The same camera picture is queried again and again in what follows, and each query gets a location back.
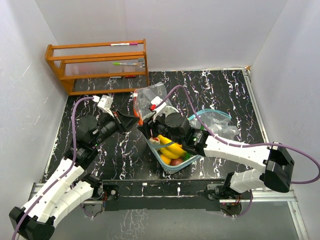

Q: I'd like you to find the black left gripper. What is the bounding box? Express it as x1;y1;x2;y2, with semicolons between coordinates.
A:
91;107;140;147

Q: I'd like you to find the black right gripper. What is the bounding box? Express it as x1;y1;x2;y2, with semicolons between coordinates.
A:
138;110;184;146

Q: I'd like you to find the clear bag orange zipper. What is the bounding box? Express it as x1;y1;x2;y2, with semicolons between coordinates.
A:
133;82;167;126

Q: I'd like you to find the yellow banana bunch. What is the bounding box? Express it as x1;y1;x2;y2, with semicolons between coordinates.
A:
157;135;188;165

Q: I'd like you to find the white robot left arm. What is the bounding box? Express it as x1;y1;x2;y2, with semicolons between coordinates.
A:
9;110;139;240

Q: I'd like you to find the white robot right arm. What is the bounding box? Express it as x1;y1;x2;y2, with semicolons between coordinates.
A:
137;112;295;200

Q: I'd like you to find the clear bag blue zipper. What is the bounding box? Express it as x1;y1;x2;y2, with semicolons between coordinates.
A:
197;108;240;140

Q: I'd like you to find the light green plastic basket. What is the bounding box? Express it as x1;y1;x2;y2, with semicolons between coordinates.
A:
146;106;201;175

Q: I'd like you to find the brown passion fruit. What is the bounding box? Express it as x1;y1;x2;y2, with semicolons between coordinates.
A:
170;158;184;166

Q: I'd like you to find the green pen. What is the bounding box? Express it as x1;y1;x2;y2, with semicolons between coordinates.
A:
112;62;139;66

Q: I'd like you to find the small grey box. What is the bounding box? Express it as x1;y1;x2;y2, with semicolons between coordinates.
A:
137;58;146;68

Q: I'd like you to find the orange wooden shelf rack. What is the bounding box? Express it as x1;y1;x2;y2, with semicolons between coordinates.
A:
44;39;150;96

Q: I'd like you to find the pink white pen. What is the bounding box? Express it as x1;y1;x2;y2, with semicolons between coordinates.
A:
110;42;139;47

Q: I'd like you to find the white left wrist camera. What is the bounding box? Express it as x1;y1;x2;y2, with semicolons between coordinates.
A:
97;95;113;113

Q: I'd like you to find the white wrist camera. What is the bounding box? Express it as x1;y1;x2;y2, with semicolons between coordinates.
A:
149;96;167;112
97;95;113;113

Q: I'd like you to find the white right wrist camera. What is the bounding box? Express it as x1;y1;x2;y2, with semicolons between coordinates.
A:
149;96;167;112

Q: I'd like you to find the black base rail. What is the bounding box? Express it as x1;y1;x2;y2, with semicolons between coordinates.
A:
102;179;223;211

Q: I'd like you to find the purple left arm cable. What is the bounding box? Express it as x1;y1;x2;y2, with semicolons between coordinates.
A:
11;96;101;240

